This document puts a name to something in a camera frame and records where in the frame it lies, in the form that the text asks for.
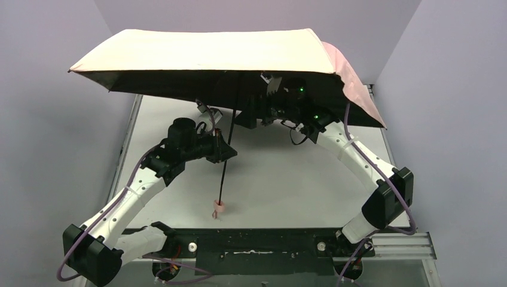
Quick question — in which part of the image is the pink folding umbrella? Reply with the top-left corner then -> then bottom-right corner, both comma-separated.
68,28 -> 387,221

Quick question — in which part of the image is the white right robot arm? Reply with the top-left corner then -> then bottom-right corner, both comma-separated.
233,75 -> 414,243

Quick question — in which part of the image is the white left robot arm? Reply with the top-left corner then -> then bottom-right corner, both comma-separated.
62,117 -> 237,286

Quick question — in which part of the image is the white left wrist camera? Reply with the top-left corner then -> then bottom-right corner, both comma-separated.
196,105 -> 223,134

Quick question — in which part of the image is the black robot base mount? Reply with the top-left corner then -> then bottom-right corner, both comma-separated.
153,222 -> 375,279

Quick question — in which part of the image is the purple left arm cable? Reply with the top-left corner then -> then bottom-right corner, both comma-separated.
56,100 -> 216,285

